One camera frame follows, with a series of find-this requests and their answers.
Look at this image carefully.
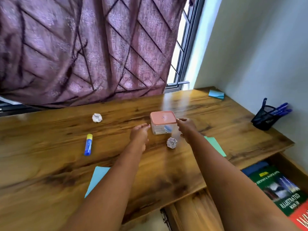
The person's right hand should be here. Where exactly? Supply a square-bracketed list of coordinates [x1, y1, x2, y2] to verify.
[176, 117, 199, 143]

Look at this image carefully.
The person's left hand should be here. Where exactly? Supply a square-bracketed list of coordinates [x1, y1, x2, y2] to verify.
[130, 123, 151, 153]

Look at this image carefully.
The clear plastic container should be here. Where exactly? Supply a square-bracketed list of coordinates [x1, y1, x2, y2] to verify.
[151, 121, 178, 135]

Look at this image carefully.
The pink plastic lid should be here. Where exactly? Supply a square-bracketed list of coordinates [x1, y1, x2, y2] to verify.
[150, 111, 177, 125]

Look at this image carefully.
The green sticky note pad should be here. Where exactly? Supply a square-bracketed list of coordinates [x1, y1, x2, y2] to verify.
[204, 136, 227, 158]

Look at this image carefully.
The light blue sticky note pad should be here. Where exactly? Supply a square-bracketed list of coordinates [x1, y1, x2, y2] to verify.
[84, 166, 111, 199]
[208, 90, 225, 100]

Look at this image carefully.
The blue glue stick yellow cap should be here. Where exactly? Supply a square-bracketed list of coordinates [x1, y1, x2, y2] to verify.
[84, 134, 93, 157]

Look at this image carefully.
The black mesh pen holder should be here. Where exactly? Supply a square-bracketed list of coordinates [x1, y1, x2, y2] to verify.
[251, 105, 281, 131]

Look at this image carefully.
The wooden desk drawer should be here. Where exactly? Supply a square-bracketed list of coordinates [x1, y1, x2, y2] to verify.
[166, 152, 308, 231]

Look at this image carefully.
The bunch of blue pens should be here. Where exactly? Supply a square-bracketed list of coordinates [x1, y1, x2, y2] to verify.
[261, 98, 293, 118]

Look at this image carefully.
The green and red book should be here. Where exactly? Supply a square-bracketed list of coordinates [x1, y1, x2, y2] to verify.
[248, 165, 308, 231]

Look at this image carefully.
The person's right forearm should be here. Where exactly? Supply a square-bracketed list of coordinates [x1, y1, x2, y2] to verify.
[190, 134, 299, 231]

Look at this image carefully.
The person's left forearm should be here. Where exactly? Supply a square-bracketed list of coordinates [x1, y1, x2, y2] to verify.
[60, 141, 147, 231]

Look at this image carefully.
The purple patterned curtain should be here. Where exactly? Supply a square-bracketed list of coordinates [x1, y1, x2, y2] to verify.
[0, 0, 191, 108]

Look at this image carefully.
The black drawer slide rail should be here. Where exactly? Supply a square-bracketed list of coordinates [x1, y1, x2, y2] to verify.
[160, 208, 174, 231]

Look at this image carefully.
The black window frame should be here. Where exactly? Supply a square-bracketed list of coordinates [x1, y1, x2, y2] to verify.
[0, 0, 206, 117]

